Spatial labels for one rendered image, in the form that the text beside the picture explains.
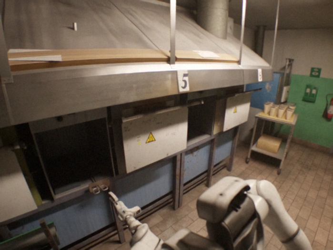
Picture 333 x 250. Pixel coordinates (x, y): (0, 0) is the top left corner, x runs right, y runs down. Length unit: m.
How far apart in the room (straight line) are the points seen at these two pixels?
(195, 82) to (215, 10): 1.31
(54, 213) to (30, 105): 0.96
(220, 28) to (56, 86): 1.96
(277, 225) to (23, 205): 1.22
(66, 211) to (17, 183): 0.54
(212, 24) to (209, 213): 2.16
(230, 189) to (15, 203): 1.11
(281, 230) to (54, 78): 0.99
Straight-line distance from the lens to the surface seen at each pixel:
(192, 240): 0.41
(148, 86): 0.98
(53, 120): 1.13
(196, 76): 1.25
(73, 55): 0.91
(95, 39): 1.15
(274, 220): 0.65
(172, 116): 1.38
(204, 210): 0.38
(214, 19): 2.34
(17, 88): 0.83
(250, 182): 0.62
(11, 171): 1.12
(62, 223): 1.65
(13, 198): 1.21
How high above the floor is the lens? 1.71
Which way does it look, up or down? 21 degrees down
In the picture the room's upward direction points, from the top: straight up
